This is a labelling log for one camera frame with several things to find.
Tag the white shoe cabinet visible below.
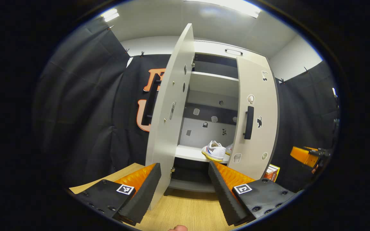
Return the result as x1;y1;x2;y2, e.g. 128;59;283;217
169;40;280;193

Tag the white and red book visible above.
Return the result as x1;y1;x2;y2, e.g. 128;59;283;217
263;165;277;180

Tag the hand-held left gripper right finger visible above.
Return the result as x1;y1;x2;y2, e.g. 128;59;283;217
208;161;298;227

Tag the black door handle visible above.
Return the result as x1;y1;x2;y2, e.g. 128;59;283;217
243;106;255;140
141;79;162;126

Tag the white shoe cabinet door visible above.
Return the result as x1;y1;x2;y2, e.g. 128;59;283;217
145;23;195;211
227;56;280;181

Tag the long ceiling light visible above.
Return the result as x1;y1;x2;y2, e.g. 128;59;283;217
101;8;120;22
185;0;262;19

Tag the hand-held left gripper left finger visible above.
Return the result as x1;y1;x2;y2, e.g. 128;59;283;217
73;163;162;227

